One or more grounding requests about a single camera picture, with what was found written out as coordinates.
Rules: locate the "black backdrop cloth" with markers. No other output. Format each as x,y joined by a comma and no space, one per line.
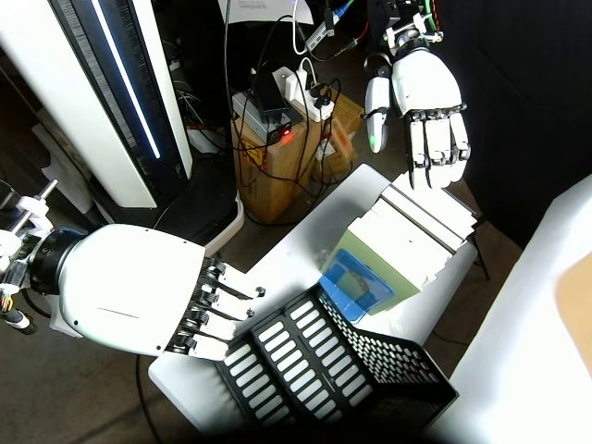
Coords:
532,92

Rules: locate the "white power strip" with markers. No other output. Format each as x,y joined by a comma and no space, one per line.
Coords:
319,111

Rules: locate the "grey usb hub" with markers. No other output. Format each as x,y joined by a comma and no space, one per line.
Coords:
319,34

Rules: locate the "cream book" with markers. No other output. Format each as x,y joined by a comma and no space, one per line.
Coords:
444,205

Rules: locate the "white plug-in charger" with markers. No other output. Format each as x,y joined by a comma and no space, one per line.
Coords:
293,85

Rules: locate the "white creased book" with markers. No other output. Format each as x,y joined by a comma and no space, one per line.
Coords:
439,215

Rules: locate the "black power adapter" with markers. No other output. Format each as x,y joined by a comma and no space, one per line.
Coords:
270,97

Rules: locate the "white book with striped triangle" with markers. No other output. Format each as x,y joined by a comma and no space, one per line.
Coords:
398,247

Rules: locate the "white paper sheet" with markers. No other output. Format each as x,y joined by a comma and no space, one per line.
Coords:
259,9

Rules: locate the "grey metal power supply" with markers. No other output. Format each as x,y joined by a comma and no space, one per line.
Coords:
245,111

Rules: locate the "brown cardboard box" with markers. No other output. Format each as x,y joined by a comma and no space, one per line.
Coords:
268,185

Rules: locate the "pale green book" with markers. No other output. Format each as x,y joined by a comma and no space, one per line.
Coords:
393,273

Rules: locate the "blue translucent bookend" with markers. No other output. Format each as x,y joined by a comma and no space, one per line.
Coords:
337,273

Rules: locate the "black perforated file rack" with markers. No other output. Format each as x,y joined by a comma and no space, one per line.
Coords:
324,361

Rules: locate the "white column with light strip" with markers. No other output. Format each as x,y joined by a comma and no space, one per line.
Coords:
55,92

